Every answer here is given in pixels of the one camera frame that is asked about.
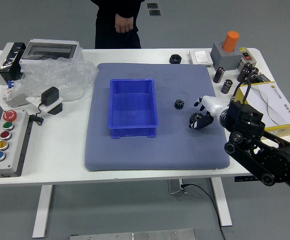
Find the person's left hand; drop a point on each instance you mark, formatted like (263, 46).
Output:
(124, 25)

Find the robot right hand white shell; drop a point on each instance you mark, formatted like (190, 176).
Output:
(213, 105)

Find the big black gear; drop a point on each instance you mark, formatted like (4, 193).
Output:
(196, 116)

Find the small black gear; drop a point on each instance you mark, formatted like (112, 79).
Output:
(178, 104)

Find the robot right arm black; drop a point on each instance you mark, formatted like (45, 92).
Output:
(247, 117)

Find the black hex nut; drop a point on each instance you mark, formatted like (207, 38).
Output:
(175, 58)

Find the yellow and white cardboard box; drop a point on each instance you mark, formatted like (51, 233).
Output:
(277, 105)

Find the distribution box with clear lid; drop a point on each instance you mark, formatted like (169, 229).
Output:
(51, 50)

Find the blue plastic box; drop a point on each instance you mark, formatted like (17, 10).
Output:
(132, 107)

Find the grey under-table control box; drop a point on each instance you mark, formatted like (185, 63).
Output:
(175, 187)

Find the grey five-button control box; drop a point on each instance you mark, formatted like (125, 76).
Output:
(12, 150)

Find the person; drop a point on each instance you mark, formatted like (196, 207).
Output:
(109, 25)

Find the dark cylindrical capacitor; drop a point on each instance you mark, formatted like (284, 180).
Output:
(218, 75)
(255, 71)
(226, 86)
(244, 71)
(250, 78)

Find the dark floor cover plate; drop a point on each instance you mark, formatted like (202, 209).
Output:
(154, 13)
(152, 5)

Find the grey block with hole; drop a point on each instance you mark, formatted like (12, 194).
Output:
(224, 60)

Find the small black electronic component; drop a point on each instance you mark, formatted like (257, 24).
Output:
(263, 78)

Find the orange cylinder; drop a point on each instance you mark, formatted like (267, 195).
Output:
(230, 41)

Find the grey-blue mat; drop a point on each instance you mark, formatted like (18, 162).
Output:
(159, 152)

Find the black table height panel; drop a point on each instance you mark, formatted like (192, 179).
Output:
(244, 178)

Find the clear plastic bag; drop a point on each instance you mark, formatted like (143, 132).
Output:
(60, 75)

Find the white table leg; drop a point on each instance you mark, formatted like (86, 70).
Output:
(222, 202)
(43, 210)

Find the black power adapter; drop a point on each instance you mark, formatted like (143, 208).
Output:
(50, 96)

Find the white flat plate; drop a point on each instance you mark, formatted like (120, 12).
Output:
(33, 100)

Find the white circuit breaker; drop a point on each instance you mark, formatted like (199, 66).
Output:
(12, 96)

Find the grey metal plate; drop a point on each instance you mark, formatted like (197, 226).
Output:
(132, 235)

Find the white wall switch plate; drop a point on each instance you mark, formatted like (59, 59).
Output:
(201, 58)

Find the switch box with red button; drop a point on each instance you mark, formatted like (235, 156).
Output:
(245, 57)

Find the black and white enclosure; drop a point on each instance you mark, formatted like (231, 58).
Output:
(7, 62)

